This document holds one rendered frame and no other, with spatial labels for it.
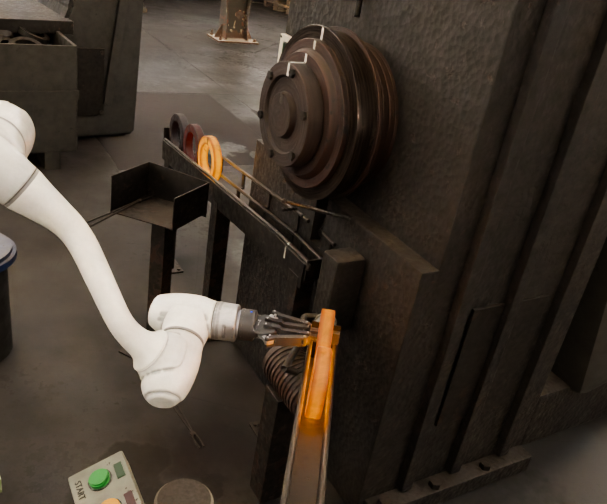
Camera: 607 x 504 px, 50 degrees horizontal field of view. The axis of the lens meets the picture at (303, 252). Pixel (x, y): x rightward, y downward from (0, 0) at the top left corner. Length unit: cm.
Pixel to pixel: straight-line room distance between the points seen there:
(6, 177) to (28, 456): 111
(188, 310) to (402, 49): 84
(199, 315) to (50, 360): 119
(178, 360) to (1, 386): 119
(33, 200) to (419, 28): 98
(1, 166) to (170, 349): 49
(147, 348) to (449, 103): 88
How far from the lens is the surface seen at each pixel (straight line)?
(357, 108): 162
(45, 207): 141
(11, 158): 139
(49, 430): 233
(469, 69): 156
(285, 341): 150
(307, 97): 166
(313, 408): 137
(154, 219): 228
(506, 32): 149
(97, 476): 135
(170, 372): 141
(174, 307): 152
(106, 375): 253
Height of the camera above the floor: 160
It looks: 27 degrees down
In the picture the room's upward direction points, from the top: 10 degrees clockwise
